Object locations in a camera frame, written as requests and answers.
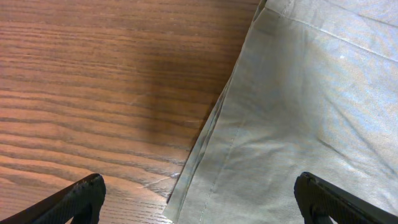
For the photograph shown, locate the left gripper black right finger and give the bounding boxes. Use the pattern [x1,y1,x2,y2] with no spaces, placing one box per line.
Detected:
[294,172,397,224]

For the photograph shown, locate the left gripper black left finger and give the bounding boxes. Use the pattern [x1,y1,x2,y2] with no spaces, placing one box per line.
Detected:
[1,174,106,224]

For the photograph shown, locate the khaki green shorts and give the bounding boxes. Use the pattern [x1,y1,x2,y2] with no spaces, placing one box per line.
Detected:
[163,0,397,223]

